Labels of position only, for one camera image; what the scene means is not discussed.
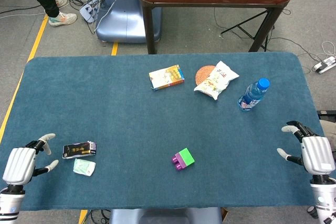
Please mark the white power strip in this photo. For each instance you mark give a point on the white power strip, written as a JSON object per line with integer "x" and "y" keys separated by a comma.
{"x": 89, "y": 11}
{"x": 324, "y": 65}

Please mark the black card box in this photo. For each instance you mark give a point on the black card box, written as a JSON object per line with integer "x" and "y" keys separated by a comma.
{"x": 78, "y": 150}

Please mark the yellow carton box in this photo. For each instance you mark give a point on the yellow carton box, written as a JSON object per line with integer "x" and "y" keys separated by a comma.
{"x": 166, "y": 77}

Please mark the blue table cloth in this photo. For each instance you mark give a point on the blue table cloth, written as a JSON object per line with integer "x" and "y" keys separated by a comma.
{"x": 131, "y": 129}

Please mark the black bag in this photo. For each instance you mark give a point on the black bag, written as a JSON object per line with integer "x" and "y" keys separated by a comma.
{"x": 328, "y": 119}

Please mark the green toy block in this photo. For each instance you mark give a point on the green toy block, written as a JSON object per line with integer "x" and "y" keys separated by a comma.
{"x": 186, "y": 157}

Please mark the white green tissue pack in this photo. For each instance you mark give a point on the white green tissue pack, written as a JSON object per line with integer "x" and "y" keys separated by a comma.
{"x": 84, "y": 167}

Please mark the orange woven coaster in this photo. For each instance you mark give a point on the orange woven coaster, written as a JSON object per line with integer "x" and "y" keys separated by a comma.
{"x": 203, "y": 74}

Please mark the blue water bottle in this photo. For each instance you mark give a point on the blue water bottle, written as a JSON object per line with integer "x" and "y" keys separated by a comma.
{"x": 252, "y": 95}

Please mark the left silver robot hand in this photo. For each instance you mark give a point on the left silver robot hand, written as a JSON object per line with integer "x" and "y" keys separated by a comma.
{"x": 19, "y": 163}

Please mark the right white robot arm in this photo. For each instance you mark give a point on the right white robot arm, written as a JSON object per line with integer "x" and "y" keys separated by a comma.
{"x": 324, "y": 197}

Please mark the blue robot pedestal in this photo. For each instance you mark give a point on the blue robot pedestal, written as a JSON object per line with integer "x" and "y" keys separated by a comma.
{"x": 128, "y": 11}

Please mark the purple toy block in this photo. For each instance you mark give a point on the purple toy block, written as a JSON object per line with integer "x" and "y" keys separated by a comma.
{"x": 177, "y": 163}

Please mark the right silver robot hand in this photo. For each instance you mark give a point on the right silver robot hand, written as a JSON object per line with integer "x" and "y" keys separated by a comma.
{"x": 316, "y": 153}

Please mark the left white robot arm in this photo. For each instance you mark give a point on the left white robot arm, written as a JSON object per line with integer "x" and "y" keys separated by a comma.
{"x": 10, "y": 203}

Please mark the white snack bag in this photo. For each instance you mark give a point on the white snack bag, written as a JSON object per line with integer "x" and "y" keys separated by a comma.
{"x": 216, "y": 82}

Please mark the white sneaker with orange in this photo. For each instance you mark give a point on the white sneaker with orange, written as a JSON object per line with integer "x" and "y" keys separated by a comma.
{"x": 64, "y": 19}

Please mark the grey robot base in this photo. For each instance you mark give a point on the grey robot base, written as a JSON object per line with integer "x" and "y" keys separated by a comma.
{"x": 165, "y": 216}

